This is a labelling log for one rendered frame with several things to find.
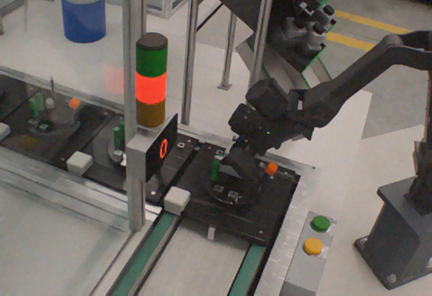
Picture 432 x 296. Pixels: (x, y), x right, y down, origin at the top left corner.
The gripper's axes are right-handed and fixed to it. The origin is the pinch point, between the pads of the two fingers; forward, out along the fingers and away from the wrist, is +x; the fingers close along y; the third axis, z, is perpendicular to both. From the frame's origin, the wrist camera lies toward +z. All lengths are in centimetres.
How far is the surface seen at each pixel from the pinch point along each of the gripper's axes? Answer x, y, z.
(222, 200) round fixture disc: 6.5, 6.9, -6.4
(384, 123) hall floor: 52, -185, -106
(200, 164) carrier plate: 14.3, -3.4, -0.6
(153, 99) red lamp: -11.7, 20.8, 23.0
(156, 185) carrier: 18.4, 7.5, 4.2
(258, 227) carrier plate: 1.8, 8.9, -14.7
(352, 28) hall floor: 79, -303, -77
